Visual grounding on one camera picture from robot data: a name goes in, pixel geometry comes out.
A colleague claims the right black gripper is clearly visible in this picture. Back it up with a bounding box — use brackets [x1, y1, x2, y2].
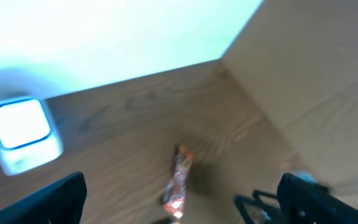
[234, 190, 286, 224]

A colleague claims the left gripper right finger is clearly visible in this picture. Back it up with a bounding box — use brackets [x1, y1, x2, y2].
[277, 173, 358, 224]

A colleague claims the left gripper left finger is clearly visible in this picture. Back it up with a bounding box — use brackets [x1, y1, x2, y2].
[0, 172, 87, 224]

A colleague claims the red orange snack bag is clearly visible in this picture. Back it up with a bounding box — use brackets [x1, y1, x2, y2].
[162, 145, 195, 222]

